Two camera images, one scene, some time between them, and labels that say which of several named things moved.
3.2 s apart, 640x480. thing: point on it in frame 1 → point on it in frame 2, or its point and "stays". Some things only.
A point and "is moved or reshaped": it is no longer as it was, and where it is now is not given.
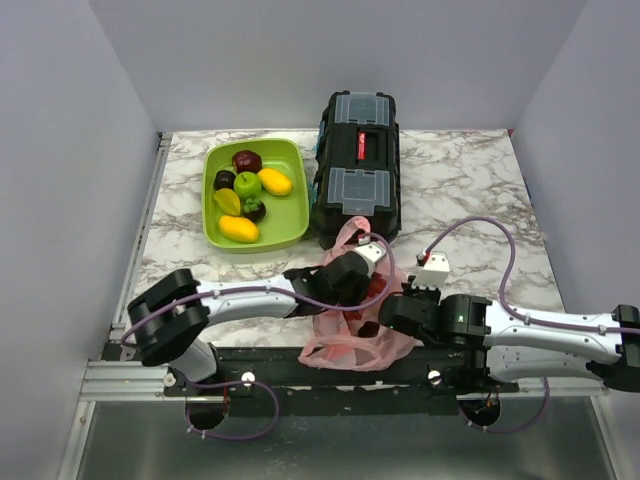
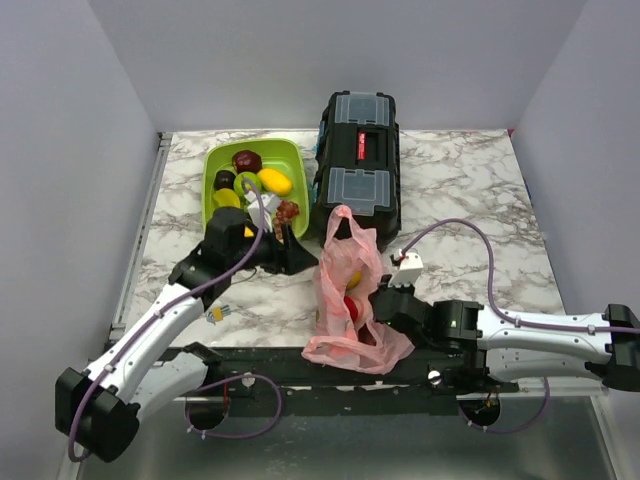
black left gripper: (362, 293) → (288, 257)
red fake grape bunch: (377, 284) → (286, 210)
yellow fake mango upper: (274, 181) stays
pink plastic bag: (360, 339) is moved or reshaped
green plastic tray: (286, 218) stays
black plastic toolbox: (357, 167) stays
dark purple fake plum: (224, 179) stays
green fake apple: (247, 185) stays
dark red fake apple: (246, 161) stays
